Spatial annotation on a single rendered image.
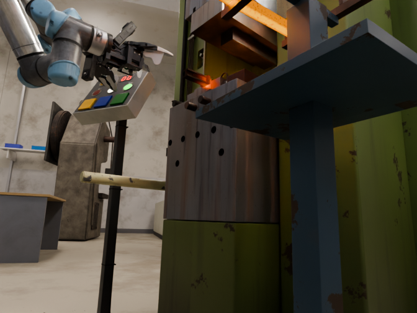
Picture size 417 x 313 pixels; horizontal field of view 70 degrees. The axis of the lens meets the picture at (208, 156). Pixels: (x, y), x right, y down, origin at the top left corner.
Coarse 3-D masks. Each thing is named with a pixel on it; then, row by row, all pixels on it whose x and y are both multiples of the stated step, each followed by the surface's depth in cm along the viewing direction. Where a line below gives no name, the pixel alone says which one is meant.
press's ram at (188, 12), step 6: (186, 0) 138; (192, 0) 133; (198, 0) 130; (204, 0) 126; (258, 0) 124; (264, 0) 127; (270, 0) 130; (276, 0) 134; (186, 6) 137; (192, 6) 132; (198, 6) 129; (264, 6) 127; (270, 6) 130; (276, 6) 133; (186, 12) 136; (192, 12) 132; (276, 12) 132; (186, 18) 135
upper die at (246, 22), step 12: (216, 0) 119; (204, 12) 124; (216, 12) 118; (240, 12) 123; (192, 24) 130; (204, 24) 124; (216, 24) 124; (228, 24) 124; (240, 24) 123; (252, 24) 127; (204, 36) 132; (216, 36) 132; (252, 36) 131; (264, 36) 132; (276, 36) 139; (276, 48) 140
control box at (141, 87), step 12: (144, 72) 150; (96, 84) 160; (120, 84) 149; (132, 84) 144; (144, 84) 145; (96, 96) 150; (132, 96) 136; (144, 96) 144; (96, 108) 141; (108, 108) 137; (120, 108) 135; (132, 108) 135; (84, 120) 148; (96, 120) 146; (108, 120) 144
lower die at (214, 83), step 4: (212, 80) 113; (216, 80) 111; (220, 80) 110; (224, 80) 111; (208, 84) 114; (212, 84) 112; (216, 84) 111; (220, 84) 109; (200, 88) 118; (204, 88) 116; (208, 88) 114; (212, 88) 112; (196, 92) 120; (200, 92) 117; (204, 92) 116; (188, 96) 124; (192, 96) 121
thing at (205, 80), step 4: (188, 68) 108; (184, 72) 110; (188, 72) 109; (192, 72) 110; (196, 72) 111; (184, 76) 109; (188, 76) 109; (192, 76) 109; (196, 76) 111; (200, 76) 113; (204, 76) 113; (208, 76) 113; (192, 80) 111; (196, 80) 111; (200, 80) 112; (204, 80) 114; (208, 80) 113; (200, 84) 115; (204, 84) 114
